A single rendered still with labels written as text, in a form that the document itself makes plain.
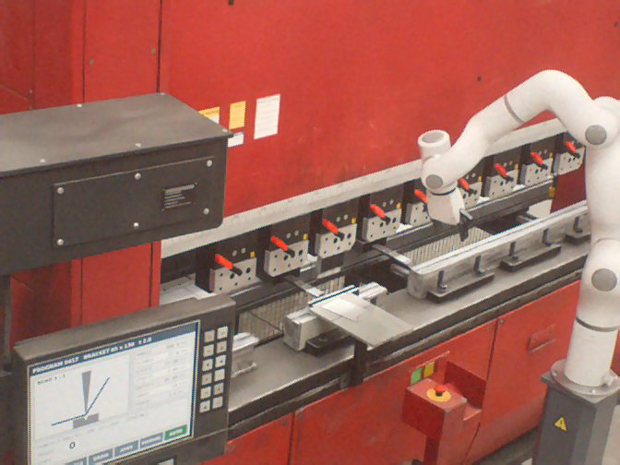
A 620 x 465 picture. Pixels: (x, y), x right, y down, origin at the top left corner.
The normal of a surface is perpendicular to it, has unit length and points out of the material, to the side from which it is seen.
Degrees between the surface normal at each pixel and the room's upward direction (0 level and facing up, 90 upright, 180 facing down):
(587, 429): 90
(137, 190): 90
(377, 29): 90
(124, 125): 1
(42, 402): 90
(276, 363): 0
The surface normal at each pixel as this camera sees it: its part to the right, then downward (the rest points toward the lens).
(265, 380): 0.09, -0.90
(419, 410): -0.70, 0.25
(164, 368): 0.60, 0.39
